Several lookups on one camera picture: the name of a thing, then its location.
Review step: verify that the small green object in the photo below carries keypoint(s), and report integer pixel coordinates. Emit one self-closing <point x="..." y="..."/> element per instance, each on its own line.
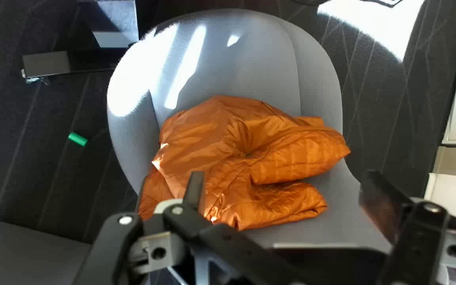
<point x="78" y="140"/>

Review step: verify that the black flat floor plate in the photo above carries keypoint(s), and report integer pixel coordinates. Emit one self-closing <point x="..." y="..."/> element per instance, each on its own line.
<point x="46" y="64"/>

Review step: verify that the brown quilted jacket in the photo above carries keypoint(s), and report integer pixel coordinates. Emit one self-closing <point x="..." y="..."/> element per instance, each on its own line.
<point x="238" y="153"/>

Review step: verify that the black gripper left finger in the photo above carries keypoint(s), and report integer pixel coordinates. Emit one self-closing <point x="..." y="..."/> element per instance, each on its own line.
<point x="197" y="223"/>

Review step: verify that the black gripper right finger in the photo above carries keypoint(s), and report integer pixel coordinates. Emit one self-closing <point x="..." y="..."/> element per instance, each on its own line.
<point x="423" y="238"/>

